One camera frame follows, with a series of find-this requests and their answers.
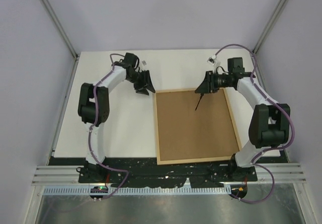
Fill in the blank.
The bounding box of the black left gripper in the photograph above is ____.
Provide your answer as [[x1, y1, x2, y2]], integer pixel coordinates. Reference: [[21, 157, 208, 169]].
[[127, 70, 156, 96]]

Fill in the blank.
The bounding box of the black speckled base plate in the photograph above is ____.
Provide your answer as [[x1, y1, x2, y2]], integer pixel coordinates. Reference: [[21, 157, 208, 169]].
[[49, 157, 258, 188]]

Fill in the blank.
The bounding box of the red handled screwdriver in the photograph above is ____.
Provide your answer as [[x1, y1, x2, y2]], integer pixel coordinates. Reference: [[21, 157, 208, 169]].
[[195, 94, 204, 111]]

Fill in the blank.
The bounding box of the left aluminium corner post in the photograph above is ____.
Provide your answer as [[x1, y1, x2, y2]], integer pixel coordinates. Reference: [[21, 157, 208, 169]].
[[40, 0, 78, 60]]

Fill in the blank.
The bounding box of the wooden picture frame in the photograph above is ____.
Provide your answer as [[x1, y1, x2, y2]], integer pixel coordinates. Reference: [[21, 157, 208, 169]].
[[153, 89, 242, 165]]

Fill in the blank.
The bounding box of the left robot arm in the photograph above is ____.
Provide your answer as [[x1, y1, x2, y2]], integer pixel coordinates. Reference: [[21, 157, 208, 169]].
[[77, 52, 155, 183]]

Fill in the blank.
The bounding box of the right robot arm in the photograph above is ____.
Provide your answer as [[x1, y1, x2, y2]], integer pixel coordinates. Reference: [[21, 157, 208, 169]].
[[195, 56, 294, 181]]

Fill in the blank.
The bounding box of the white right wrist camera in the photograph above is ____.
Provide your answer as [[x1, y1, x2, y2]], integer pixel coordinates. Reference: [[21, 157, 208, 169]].
[[207, 54, 220, 72]]

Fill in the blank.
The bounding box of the aluminium corner post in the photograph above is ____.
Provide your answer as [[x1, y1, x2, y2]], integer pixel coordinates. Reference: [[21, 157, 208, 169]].
[[40, 0, 78, 60], [253, 0, 289, 54]]

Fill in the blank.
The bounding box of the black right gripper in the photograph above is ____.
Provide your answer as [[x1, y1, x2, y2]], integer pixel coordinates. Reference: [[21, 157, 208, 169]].
[[196, 70, 233, 94]]

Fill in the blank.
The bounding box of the white slotted cable duct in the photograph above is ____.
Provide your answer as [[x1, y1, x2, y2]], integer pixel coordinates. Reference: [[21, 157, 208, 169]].
[[43, 186, 231, 196]]

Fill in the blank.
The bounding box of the aluminium rail across front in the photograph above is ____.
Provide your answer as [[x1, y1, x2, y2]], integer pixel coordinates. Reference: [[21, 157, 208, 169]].
[[32, 163, 306, 186]]

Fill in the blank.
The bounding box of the right aluminium corner post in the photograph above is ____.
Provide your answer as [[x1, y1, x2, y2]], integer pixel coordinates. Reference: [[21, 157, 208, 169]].
[[253, 0, 289, 54]]

